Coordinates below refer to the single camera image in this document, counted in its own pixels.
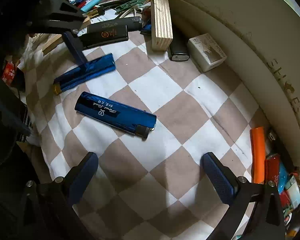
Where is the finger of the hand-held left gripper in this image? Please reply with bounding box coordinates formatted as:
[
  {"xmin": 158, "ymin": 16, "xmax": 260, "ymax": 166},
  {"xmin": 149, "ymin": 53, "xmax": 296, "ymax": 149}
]
[
  {"xmin": 27, "ymin": 0, "xmax": 88, "ymax": 66},
  {"xmin": 0, "ymin": 89, "xmax": 32, "ymax": 141}
]

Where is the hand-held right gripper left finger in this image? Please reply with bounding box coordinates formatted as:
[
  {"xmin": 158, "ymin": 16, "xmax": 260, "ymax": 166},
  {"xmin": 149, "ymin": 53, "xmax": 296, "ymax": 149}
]
[{"xmin": 17, "ymin": 152, "xmax": 99, "ymax": 240}]

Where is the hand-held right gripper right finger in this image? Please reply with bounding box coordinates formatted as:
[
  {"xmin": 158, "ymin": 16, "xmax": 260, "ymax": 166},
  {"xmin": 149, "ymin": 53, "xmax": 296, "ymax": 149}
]
[{"xmin": 202, "ymin": 152, "xmax": 286, "ymax": 240}]

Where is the blue lighter with gold end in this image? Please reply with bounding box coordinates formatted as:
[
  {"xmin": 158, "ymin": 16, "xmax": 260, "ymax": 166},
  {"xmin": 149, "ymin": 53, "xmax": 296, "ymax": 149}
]
[{"xmin": 53, "ymin": 53, "xmax": 116, "ymax": 95}]

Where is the blue lighter with white script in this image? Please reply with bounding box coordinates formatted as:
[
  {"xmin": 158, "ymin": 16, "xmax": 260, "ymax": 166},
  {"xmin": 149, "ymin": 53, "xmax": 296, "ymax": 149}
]
[{"xmin": 74, "ymin": 91, "xmax": 157, "ymax": 140}]

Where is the white cardboard shoe box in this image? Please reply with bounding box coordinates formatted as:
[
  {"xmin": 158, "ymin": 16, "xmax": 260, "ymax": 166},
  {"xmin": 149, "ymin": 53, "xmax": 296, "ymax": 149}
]
[{"xmin": 167, "ymin": 0, "xmax": 300, "ymax": 167}]

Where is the thin wooden strip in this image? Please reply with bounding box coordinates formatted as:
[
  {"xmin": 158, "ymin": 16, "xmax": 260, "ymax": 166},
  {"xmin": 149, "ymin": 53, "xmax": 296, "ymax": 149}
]
[{"xmin": 43, "ymin": 33, "xmax": 63, "ymax": 56}]

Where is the black lighter with red logo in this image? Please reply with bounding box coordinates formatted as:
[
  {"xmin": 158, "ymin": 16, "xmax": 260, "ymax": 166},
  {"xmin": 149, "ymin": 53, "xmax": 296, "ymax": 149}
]
[{"xmin": 78, "ymin": 25, "xmax": 129, "ymax": 50}]

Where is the red packet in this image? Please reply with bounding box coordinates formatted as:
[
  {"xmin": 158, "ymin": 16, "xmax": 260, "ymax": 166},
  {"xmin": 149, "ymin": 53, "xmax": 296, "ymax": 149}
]
[{"xmin": 1, "ymin": 60, "xmax": 26, "ymax": 92}]

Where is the white face mask packet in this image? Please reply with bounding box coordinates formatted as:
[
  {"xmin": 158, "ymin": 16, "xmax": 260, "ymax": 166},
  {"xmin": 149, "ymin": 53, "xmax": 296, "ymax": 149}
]
[{"xmin": 84, "ymin": 7, "xmax": 121, "ymax": 23}]

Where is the orange lighter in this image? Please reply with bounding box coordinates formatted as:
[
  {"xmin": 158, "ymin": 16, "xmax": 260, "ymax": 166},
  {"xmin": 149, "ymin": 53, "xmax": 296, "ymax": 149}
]
[{"xmin": 251, "ymin": 127, "xmax": 266, "ymax": 185}]

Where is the black lighter with gold print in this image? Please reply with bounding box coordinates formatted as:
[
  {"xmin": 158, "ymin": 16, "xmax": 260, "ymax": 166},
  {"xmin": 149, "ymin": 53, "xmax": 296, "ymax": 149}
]
[{"xmin": 87, "ymin": 16, "xmax": 143, "ymax": 33}]

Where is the plywood plank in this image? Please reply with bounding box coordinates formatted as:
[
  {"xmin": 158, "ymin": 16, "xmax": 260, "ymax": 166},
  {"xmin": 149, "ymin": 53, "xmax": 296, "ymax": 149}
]
[{"xmin": 151, "ymin": 0, "xmax": 174, "ymax": 52}]

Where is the white shoe box lid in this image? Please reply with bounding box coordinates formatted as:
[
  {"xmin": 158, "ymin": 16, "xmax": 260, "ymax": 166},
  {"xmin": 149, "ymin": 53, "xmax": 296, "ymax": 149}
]
[{"xmin": 167, "ymin": 0, "xmax": 300, "ymax": 168}]

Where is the plain black lighter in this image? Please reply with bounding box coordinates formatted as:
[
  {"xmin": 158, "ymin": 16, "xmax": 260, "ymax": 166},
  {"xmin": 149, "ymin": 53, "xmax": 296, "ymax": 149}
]
[{"xmin": 168, "ymin": 39, "xmax": 190, "ymax": 63}]

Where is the white nail polish box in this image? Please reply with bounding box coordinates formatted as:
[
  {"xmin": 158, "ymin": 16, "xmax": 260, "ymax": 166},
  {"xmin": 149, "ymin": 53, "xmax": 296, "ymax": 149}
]
[{"xmin": 187, "ymin": 33, "xmax": 227, "ymax": 73}]

